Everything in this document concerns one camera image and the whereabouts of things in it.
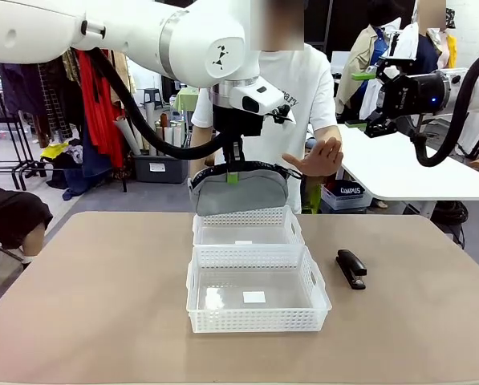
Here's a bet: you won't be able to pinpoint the white paper roll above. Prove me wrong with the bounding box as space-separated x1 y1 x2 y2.
115 117 143 156

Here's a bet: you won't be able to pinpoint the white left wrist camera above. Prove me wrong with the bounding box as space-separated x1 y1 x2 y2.
229 82 296 124

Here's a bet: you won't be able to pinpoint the bright green plastic item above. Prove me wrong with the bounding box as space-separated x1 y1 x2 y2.
302 176 324 214

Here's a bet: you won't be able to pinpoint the black floor cables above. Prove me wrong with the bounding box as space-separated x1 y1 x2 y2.
430 200 469 238

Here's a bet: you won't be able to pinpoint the dark grey storage bin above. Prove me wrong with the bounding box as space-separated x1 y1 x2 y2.
133 154 185 184

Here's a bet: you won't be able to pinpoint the person's left forearm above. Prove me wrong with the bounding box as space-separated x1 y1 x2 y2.
310 124 343 145

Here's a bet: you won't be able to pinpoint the person's right forearm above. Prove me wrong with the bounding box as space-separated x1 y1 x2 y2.
190 124 218 169

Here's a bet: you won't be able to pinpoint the person in white T-shirt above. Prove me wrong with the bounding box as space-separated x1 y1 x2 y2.
190 0 344 213

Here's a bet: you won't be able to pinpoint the grey stool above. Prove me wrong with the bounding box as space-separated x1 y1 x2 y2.
142 87 163 112

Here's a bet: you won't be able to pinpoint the navy CAMPUS pouch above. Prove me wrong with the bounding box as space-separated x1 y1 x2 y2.
330 180 365 201

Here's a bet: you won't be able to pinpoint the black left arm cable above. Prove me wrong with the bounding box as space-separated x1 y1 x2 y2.
84 46 230 161

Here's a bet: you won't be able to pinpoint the beige cardboard tube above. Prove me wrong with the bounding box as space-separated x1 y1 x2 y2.
142 102 155 156

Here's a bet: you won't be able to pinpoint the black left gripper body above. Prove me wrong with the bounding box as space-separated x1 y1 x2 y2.
213 104 263 152

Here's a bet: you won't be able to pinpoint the white table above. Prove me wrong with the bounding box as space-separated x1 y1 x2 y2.
309 122 479 220

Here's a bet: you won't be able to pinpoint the white perforated plastic basket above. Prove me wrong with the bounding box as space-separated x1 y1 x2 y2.
192 205 306 248
185 243 333 334

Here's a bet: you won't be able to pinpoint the person in beige coat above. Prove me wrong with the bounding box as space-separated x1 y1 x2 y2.
336 0 403 124

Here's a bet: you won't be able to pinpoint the black clothes rack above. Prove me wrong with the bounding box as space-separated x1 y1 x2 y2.
0 62 50 192

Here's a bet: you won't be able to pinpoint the dark hanging garments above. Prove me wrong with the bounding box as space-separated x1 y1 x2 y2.
0 62 47 128

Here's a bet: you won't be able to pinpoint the dark blue clothes pile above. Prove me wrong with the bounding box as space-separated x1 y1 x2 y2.
45 140 104 201

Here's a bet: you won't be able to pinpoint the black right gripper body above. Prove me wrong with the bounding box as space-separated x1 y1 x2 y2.
377 71 449 118

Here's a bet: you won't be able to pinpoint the light green cloth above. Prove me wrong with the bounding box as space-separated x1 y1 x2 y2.
172 87 201 114

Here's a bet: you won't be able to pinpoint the grey zippered pencil case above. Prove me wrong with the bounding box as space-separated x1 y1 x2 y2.
187 160 304 217

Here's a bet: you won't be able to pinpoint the person's left hand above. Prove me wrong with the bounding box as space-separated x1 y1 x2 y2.
282 137 343 177

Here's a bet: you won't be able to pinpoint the black stapler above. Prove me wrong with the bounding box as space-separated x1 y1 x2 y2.
335 248 367 290

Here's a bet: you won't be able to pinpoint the red hanging garment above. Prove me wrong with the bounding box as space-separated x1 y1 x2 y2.
76 48 127 170

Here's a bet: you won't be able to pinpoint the seated person in black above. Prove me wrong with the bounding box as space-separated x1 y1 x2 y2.
0 158 55 270

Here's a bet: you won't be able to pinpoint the person in navy shirt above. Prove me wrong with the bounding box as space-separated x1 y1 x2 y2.
414 0 449 76

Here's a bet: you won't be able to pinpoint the yellow cloth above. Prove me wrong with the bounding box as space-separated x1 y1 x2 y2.
40 142 70 161

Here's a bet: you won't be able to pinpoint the white storage basket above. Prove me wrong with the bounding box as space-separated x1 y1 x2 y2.
321 182 375 213

